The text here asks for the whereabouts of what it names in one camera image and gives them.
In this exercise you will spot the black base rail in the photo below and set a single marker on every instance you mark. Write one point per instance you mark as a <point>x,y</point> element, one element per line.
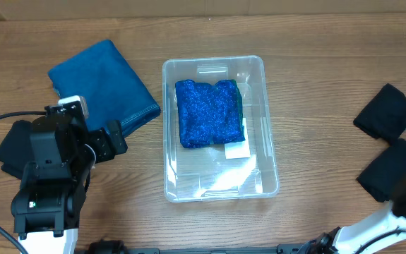
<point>118,247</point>

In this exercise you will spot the blue glitter cloth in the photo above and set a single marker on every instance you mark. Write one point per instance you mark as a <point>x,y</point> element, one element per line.
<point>209,114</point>

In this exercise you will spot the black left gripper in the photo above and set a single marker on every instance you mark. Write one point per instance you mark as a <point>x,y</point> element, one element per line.
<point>109,151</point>

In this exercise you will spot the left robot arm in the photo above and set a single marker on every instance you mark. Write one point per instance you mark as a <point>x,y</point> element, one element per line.
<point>53,188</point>

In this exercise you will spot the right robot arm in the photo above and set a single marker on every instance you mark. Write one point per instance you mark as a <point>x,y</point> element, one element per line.
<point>378,231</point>

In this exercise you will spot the blue denim folded cloth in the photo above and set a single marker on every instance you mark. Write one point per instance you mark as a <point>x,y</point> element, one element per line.
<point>111,88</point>

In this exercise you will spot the clear plastic storage bin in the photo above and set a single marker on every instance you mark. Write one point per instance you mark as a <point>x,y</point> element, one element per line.
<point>203,174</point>

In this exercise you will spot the white label in bin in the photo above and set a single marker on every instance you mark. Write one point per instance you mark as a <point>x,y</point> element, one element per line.
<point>241,149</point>

